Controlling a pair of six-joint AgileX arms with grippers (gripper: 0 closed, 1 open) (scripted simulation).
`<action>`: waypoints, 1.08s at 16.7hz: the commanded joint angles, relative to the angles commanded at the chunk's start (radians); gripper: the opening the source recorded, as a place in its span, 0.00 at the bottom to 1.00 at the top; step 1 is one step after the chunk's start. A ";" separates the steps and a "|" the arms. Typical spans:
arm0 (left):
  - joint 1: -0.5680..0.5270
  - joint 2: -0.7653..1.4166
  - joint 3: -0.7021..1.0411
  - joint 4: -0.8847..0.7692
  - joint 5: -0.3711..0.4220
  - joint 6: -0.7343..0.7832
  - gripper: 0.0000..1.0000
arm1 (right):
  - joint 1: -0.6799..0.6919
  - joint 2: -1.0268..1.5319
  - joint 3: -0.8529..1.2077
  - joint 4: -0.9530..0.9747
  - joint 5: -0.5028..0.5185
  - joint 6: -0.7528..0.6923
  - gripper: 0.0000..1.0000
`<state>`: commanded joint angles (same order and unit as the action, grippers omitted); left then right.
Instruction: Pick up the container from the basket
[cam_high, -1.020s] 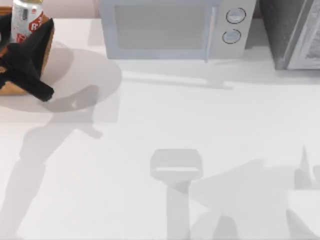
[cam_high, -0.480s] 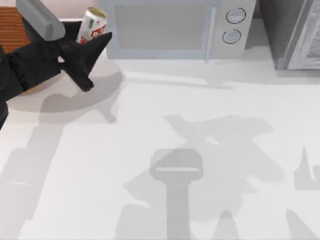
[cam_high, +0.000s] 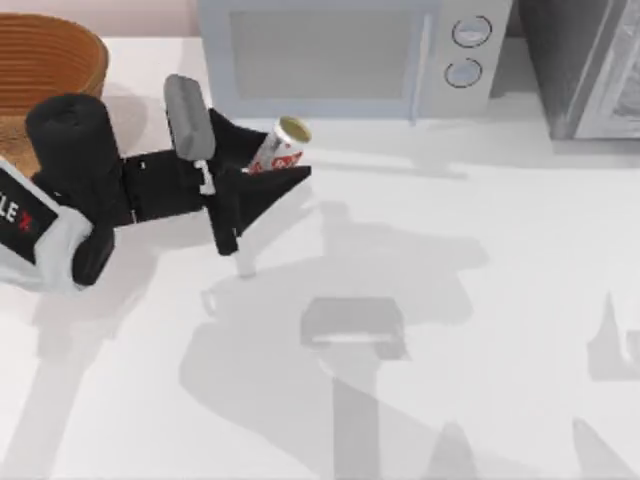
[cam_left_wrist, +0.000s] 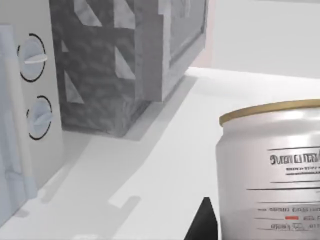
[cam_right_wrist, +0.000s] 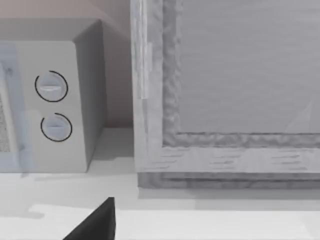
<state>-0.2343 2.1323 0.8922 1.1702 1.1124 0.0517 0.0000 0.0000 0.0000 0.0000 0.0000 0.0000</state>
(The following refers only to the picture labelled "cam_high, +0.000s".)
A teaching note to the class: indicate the red and white can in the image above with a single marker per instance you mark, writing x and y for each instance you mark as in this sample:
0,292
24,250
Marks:
282,150

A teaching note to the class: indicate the microwave knob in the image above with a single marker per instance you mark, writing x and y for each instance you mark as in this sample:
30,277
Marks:
463,73
472,31

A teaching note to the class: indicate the brown wicker basket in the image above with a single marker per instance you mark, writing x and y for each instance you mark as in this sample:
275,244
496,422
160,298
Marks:
50,65

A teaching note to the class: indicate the microwave oven door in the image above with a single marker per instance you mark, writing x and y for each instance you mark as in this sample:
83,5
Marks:
320,55

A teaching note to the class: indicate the grey cabinet with dark inside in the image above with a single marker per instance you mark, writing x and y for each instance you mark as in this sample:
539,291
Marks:
555,65

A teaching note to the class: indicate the pale microwave oven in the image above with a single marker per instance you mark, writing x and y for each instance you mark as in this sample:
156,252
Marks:
470,100

